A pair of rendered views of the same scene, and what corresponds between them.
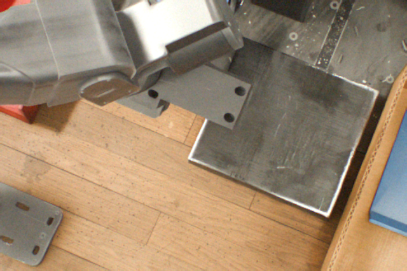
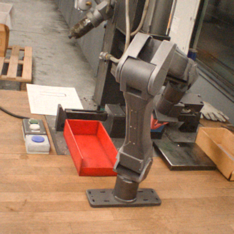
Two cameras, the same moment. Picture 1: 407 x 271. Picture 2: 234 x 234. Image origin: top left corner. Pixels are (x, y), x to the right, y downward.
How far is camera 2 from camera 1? 1.09 m
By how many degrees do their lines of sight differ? 57
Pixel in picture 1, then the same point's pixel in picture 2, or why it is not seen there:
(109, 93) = (191, 76)
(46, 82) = (188, 61)
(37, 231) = (151, 195)
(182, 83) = (186, 98)
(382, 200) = not seen: hidden behind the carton
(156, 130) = (153, 167)
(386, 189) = not seen: hidden behind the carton
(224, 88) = (195, 96)
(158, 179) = (167, 176)
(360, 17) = (172, 135)
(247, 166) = (187, 162)
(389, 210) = not seen: hidden behind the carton
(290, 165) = (196, 159)
